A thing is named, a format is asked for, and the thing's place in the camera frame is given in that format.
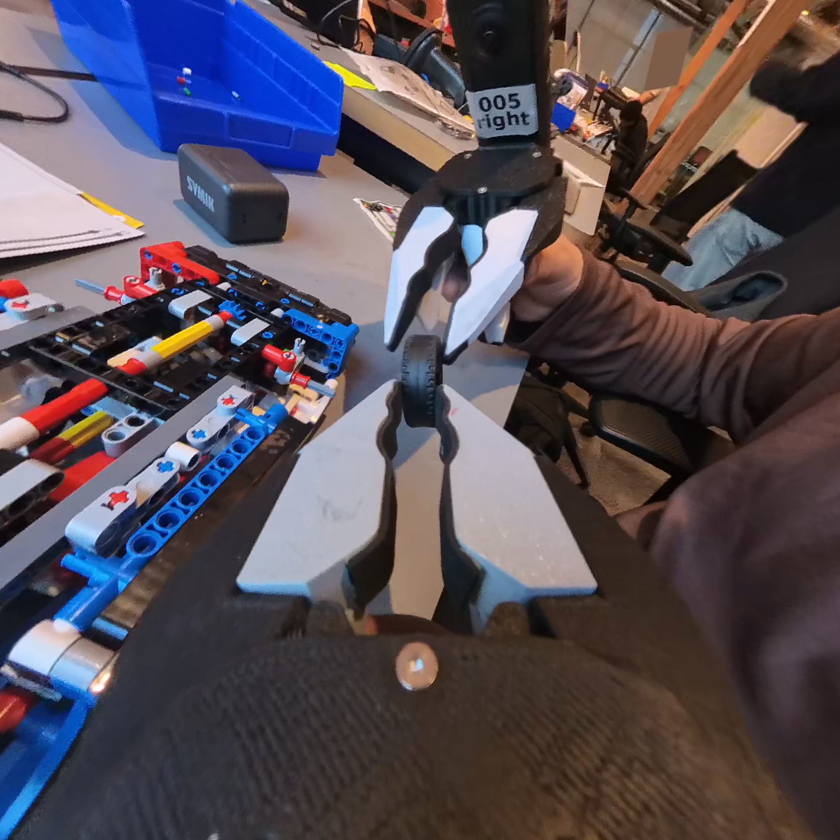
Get black rounded device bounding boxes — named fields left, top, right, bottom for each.
left=400, top=29, right=468, bottom=107

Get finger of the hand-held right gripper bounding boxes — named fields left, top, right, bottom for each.
left=443, top=209, right=540, bottom=365
left=382, top=205, right=460, bottom=352

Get sticker sheet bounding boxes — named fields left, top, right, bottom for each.
left=353, top=197, right=404, bottom=242

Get blue plastic bin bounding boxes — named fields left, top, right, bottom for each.
left=49, top=0, right=345, bottom=173

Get brick-built toy race car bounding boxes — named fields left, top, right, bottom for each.
left=0, top=241, right=361, bottom=840

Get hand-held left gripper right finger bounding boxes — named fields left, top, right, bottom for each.
left=435, top=384, right=601, bottom=599

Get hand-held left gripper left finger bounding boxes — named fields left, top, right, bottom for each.
left=235, top=379, right=403, bottom=598

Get black office chair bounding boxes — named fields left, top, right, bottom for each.
left=653, top=150, right=761, bottom=240
left=594, top=187, right=695, bottom=277

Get yellow booklet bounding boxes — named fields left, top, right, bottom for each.
left=79, top=192, right=145, bottom=231

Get printed paper sheets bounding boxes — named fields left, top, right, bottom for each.
left=341, top=49, right=475, bottom=135

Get black usb cable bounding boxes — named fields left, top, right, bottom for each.
left=0, top=62, right=96, bottom=124

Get wooden post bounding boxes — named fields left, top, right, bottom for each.
left=630, top=0, right=815, bottom=206

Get dark grey case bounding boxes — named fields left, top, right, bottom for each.
left=177, top=143, right=290, bottom=245

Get long grey table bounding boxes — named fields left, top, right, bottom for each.
left=259, top=0, right=613, bottom=238

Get yellow sticky note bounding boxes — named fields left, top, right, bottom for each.
left=323, top=60, right=377, bottom=91

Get small loose brick pieces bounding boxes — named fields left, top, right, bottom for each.
left=176, top=66, right=241, bottom=102

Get person's right hand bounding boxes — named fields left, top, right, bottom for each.
left=508, top=235, right=585, bottom=324

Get black mesh chair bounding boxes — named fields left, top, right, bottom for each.
left=583, top=392, right=718, bottom=508

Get black toy tyre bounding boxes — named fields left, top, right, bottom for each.
left=399, top=335, right=444, bottom=429

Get car instruction booklet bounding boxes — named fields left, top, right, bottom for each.
left=0, top=141, right=145, bottom=259

